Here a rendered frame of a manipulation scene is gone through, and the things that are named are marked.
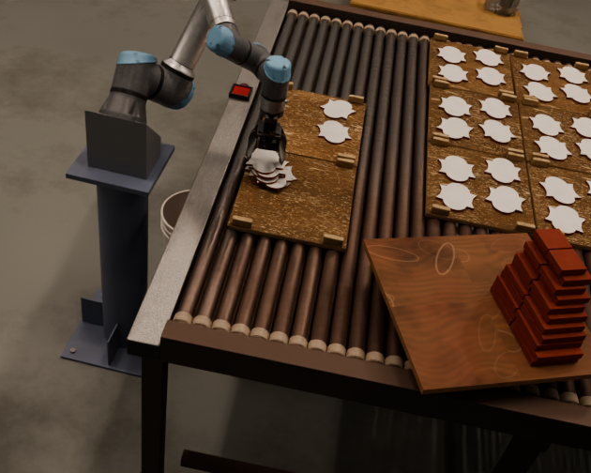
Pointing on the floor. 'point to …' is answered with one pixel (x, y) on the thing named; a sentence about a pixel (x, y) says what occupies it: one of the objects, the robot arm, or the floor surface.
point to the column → (115, 266)
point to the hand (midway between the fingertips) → (265, 160)
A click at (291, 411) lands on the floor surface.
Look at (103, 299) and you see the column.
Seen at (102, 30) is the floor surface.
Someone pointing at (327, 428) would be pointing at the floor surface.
